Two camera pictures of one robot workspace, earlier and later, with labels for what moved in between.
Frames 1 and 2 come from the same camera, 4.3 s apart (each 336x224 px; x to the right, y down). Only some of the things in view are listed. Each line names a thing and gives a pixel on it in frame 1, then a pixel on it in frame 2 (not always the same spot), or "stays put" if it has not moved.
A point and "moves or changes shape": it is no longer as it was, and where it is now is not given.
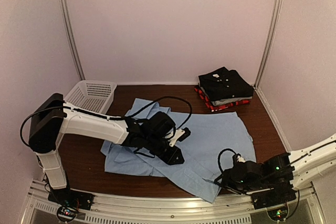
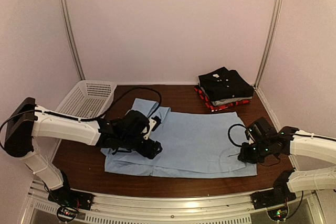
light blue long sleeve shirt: [213, 139] moves or changes shape
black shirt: [225, 84] stays put
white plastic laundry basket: [91, 95] stays put
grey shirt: [229, 100] stays put
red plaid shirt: [217, 107] stays put
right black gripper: [227, 182] to [245, 156]
